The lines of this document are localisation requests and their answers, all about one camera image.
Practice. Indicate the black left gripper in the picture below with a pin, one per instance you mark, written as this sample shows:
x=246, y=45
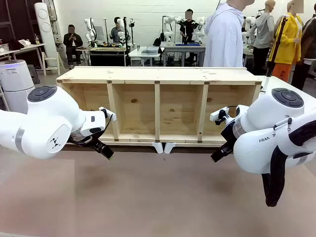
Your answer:
x=82, y=138

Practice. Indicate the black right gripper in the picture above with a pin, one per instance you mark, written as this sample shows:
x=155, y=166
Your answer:
x=229, y=133

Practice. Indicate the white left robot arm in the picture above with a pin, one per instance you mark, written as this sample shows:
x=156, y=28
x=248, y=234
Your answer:
x=49, y=111

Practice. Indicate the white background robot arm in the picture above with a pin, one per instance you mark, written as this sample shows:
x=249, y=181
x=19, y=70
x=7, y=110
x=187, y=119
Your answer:
x=248, y=32
x=201, y=29
x=89, y=32
x=170, y=24
x=121, y=34

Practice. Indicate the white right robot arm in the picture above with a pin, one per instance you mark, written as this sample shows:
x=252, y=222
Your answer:
x=259, y=153

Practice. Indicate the white flat platform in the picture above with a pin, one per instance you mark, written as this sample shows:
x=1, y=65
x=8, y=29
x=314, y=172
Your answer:
x=170, y=147
x=158, y=147

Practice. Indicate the pine wood shelf box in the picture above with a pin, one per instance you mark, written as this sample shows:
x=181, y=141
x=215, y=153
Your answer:
x=158, y=74

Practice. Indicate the black slanted stand pole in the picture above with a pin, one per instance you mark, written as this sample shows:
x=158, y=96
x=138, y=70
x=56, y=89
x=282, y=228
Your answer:
x=270, y=66

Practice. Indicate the wood top work table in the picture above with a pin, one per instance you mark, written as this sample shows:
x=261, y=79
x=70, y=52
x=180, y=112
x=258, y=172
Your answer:
x=103, y=49

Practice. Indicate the black light stand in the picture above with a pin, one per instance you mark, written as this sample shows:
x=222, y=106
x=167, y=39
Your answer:
x=126, y=49

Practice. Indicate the white wooden step stool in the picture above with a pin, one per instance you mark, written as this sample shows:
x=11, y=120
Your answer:
x=50, y=60

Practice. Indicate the small white table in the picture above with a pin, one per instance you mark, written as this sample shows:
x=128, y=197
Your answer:
x=145, y=53

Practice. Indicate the white round air purifier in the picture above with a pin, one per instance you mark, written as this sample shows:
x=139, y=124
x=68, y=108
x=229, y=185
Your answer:
x=14, y=81

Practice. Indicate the grey work table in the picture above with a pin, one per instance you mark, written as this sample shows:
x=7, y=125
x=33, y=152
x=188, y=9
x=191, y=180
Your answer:
x=184, y=47

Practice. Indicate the seated person in black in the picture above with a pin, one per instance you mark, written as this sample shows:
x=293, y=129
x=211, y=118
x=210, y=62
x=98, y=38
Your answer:
x=72, y=40

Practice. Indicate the person in white hoodie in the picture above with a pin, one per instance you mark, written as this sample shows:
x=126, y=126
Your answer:
x=222, y=37

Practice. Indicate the person in plaid shirt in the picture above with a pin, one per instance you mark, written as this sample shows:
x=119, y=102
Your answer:
x=116, y=32

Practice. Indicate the white desk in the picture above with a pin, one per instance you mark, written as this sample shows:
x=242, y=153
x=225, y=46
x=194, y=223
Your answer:
x=24, y=47

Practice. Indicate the mannequin in yellow jacket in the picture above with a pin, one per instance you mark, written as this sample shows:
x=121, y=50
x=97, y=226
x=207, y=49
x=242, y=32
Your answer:
x=288, y=42

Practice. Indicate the person in black striped jacket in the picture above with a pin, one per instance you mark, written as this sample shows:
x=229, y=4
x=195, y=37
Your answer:
x=188, y=27

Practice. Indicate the mannequin in grey hoodie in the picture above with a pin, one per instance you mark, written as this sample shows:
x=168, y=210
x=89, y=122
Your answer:
x=264, y=29

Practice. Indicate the white tower air conditioner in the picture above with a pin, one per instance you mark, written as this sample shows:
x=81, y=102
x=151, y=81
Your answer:
x=45, y=29

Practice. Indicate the black cloth pile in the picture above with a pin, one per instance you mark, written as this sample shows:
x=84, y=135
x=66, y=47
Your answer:
x=15, y=45

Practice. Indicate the person in dark striped top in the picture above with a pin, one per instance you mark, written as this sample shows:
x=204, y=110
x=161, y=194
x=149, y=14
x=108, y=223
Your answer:
x=308, y=37

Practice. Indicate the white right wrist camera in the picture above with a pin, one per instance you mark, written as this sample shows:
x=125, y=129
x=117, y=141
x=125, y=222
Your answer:
x=218, y=114

